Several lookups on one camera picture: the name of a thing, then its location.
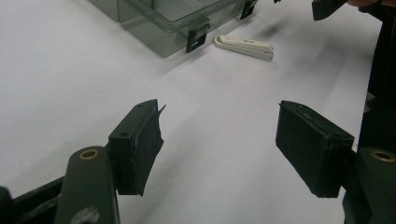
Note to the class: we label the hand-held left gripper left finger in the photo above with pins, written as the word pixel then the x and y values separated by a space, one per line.
pixel 137 146

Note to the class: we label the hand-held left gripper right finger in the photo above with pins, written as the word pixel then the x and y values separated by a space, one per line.
pixel 311 149

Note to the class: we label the white nail clipper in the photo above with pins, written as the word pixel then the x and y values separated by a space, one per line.
pixel 243 46

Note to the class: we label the grey transparent compartment box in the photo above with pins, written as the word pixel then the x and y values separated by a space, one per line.
pixel 149 28

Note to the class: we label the white board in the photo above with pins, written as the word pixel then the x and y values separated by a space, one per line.
pixel 218 124

